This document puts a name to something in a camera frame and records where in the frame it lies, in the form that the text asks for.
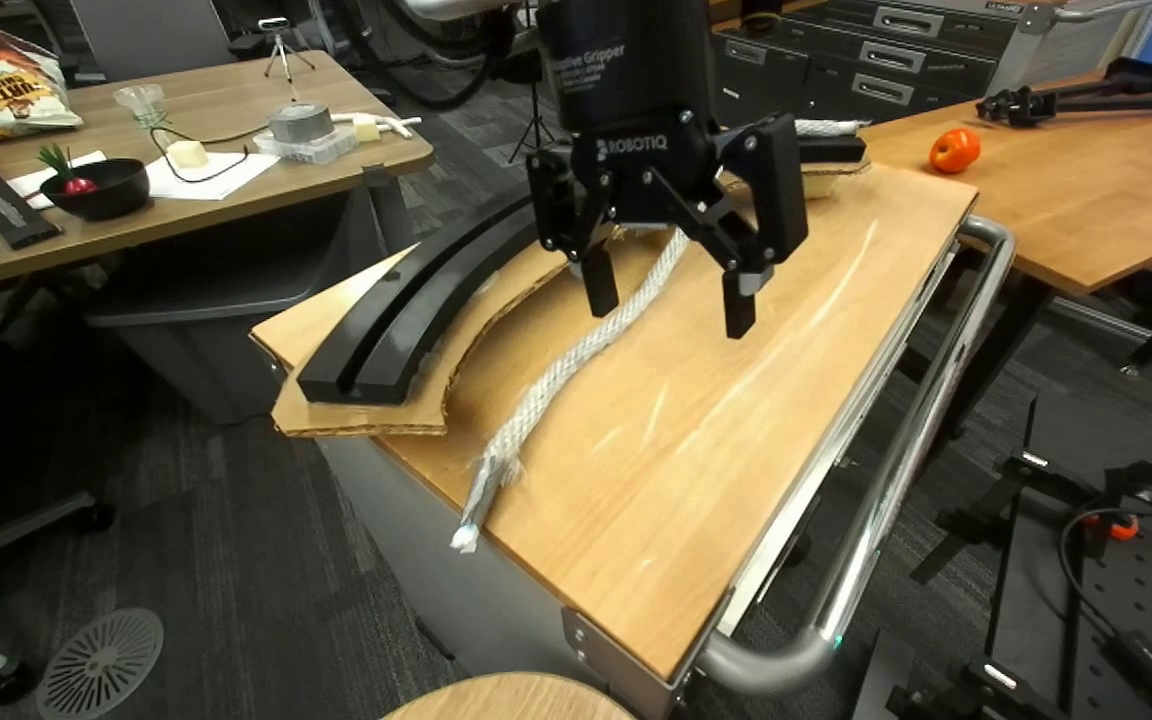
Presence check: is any long wooden office table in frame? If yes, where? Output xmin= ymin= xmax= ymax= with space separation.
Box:
xmin=0 ymin=50 xmax=437 ymax=313

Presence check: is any metal cart with handle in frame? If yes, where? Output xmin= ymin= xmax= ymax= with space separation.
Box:
xmin=563 ymin=218 xmax=1017 ymax=720

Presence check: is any grey tape roll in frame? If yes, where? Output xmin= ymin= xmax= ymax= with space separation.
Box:
xmin=269 ymin=106 xmax=333 ymax=148

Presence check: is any black bowl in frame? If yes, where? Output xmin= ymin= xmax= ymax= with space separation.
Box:
xmin=40 ymin=160 xmax=147 ymax=220

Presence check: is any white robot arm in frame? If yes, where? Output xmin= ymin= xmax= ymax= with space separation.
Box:
xmin=384 ymin=0 xmax=807 ymax=339

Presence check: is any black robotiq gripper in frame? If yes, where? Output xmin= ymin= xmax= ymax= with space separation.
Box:
xmin=529 ymin=0 xmax=807 ymax=339

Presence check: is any white paper sheet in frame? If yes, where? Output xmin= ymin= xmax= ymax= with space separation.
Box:
xmin=147 ymin=141 xmax=273 ymax=201

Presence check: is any wooden side table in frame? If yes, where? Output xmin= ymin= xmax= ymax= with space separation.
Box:
xmin=863 ymin=106 xmax=1152 ymax=298

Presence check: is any round wooden stool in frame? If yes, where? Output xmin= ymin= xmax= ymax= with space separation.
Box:
xmin=384 ymin=674 xmax=635 ymax=720

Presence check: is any white braided rope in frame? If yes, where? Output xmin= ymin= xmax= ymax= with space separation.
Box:
xmin=447 ymin=118 xmax=870 ymax=562

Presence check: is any orange ball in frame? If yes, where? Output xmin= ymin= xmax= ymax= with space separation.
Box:
xmin=929 ymin=129 xmax=984 ymax=176

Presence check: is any black curved track object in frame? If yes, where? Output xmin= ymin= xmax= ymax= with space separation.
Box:
xmin=301 ymin=118 xmax=863 ymax=406

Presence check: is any chips snack bag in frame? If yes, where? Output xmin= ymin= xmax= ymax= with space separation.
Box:
xmin=0 ymin=29 xmax=81 ymax=141

